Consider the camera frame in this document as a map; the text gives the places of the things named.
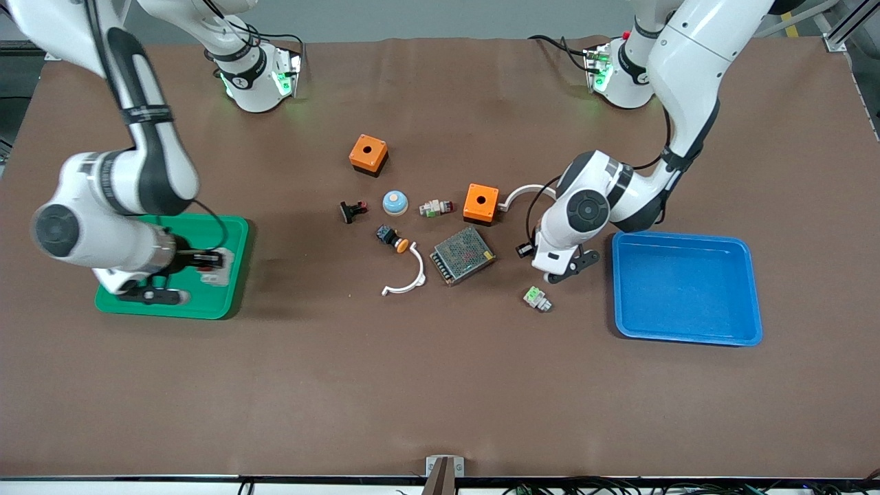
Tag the orange mushroom push button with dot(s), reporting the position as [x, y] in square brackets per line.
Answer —
[388, 236]

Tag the metal bracket with brown post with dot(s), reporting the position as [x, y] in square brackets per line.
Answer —
[445, 481]

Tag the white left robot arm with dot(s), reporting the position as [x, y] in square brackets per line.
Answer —
[687, 62]

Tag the green white connector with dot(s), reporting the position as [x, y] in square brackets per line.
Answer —
[536, 298]

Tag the orange button box with hole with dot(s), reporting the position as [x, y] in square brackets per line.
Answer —
[473, 208]
[378, 157]

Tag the small black cylindrical capacitor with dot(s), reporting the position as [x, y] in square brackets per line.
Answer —
[527, 249]

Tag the black and red switch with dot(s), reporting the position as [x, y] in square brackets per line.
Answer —
[347, 212]

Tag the green plastic tray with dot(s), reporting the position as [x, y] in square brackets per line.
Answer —
[213, 302]

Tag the white circuit breaker red switch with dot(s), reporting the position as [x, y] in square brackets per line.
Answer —
[218, 275]

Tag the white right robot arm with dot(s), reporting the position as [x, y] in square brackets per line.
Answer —
[158, 172]

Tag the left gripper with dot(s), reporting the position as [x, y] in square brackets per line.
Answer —
[522, 251]

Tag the aluminium frame profile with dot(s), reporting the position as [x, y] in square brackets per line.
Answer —
[835, 41]

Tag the metal mesh power supply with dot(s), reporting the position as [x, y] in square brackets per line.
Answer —
[464, 256]

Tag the blue dome buzzer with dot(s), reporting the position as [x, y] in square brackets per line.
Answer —
[395, 204]

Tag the blue plastic tray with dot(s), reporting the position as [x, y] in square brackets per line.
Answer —
[687, 289]

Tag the white green red selector switch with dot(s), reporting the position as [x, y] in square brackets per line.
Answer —
[433, 207]

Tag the brown table cover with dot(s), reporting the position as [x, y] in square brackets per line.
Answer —
[440, 385]

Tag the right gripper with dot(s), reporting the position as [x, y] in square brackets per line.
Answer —
[184, 259]

